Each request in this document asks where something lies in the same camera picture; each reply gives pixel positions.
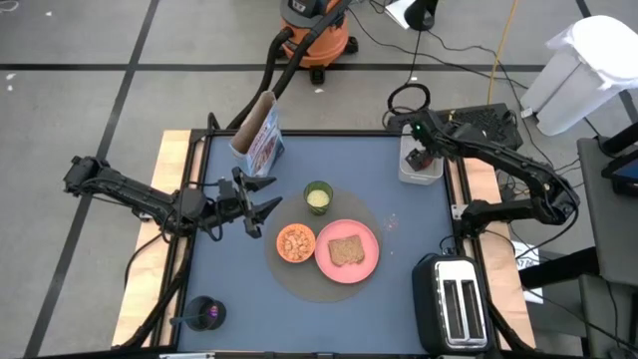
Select black perforated computer case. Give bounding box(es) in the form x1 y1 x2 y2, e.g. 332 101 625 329
386 103 523 161

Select black cup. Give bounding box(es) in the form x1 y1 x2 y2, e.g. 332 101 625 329
182 294 228 333

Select black tablet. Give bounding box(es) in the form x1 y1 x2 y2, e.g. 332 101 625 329
600 149 638 196

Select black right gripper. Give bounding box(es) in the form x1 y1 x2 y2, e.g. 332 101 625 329
404 110 453 174

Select coiled black cable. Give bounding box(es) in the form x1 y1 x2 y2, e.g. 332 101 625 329
387 82 432 117

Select brown bread slice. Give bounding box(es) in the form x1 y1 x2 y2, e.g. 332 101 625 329
327 234 366 267

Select printed white paper sheet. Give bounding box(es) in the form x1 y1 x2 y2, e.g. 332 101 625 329
510 240 544 305

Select yellow cable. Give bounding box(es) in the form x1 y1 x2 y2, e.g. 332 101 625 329
486 0 520 105

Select blue cinnamon cereal box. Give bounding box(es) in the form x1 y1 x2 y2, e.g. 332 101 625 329
228 90 286 180

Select green glass cup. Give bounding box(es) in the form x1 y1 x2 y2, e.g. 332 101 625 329
303 179 335 216

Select black stand base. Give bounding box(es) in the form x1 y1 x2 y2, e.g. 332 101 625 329
403 0 440 32

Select round woven placemat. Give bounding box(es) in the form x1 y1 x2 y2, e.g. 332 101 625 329
263 187 384 304

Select black table frame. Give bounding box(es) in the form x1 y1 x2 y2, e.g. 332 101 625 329
119 113 539 359

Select white plastic bin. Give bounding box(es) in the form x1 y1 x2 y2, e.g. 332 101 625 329
398 130 445 186

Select black vacuum hose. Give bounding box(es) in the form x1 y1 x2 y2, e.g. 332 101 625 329
226 27 296 131

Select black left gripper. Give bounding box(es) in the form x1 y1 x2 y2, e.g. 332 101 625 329
213 167 284 239

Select orange shop vacuum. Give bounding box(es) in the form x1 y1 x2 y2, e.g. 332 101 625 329
278 0 360 85
271 0 353 101

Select grey desk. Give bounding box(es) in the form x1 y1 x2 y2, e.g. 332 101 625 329
576 134 638 359

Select cinnamon cereal pieces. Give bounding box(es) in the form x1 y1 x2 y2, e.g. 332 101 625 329
279 226 314 261

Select wooden side board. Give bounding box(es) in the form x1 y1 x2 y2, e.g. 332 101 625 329
458 130 537 349
112 130 193 348

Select black and silver toaster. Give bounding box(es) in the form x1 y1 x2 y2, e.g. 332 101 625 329
411 252 495 356

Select plain white paper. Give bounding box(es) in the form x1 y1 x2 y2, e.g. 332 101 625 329
384 0 415 30

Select orange bowl of cereal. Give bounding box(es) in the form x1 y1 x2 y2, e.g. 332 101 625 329
276 222 317 264

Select purple and teal spoon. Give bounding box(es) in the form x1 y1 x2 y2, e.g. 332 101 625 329
168 304 221 326

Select white trash bin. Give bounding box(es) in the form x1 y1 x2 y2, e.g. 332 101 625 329
519 14 638 137

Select pink plate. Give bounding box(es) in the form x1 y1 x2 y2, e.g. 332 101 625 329
314 218 381 285

